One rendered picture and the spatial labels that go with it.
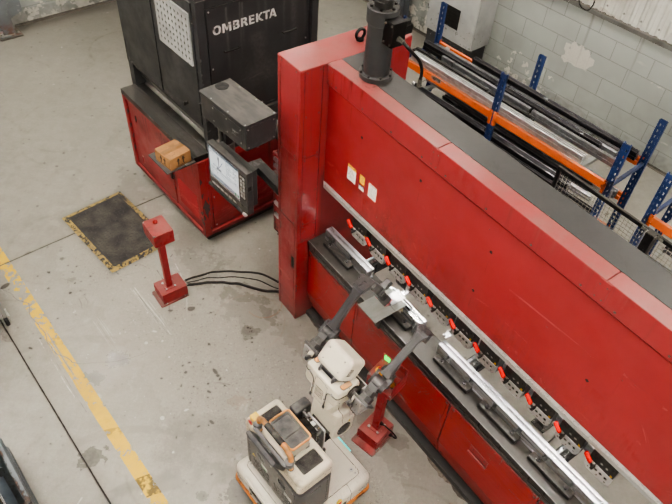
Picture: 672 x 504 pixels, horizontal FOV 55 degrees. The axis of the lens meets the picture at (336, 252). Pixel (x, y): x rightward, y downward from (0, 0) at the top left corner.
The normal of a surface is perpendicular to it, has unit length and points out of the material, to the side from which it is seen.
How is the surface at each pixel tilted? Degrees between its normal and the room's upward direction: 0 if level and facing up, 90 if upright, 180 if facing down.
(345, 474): 0
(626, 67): 90
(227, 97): 0
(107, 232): 0
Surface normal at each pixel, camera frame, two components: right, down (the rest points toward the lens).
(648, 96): -0.76, 0.44
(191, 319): 0.06, -0.69
